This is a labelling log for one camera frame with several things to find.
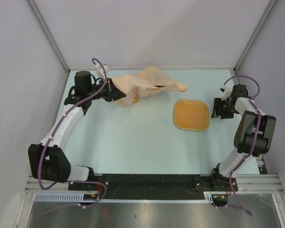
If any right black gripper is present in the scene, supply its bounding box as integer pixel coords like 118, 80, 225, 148
211, 97, 236, 119

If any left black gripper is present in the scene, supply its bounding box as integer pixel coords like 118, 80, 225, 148
87, 78, 126, 103

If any woven bamboo tray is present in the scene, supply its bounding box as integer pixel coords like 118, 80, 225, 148
173, 100, 210, 132

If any translucent orange plastic bag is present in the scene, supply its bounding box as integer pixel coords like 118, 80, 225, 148
113, 65, 188, 106

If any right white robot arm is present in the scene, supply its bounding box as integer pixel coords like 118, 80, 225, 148
209, 84, 276, 191

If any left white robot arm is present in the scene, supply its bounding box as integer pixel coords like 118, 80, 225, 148
28, 71, 126, 190

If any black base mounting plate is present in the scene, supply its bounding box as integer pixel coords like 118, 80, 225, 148
68, 174, 238, 201

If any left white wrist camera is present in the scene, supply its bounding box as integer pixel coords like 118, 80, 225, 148
96, 64, 110, 79

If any white slotted cable duct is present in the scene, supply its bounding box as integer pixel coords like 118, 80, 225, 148
35, 192, 213, 203

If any aluminium frame rail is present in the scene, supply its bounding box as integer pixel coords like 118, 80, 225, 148
25, 174, 284, 194

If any left aluminium corner post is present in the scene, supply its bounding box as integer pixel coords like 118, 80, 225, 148
26, 0, 70, 75

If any aluminium corner post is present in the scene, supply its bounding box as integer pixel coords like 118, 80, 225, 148
26, 0, 70, 75
233, 0, 278, 74

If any right aluminium corner post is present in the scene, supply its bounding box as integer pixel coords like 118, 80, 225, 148
233, 0, 278, 74

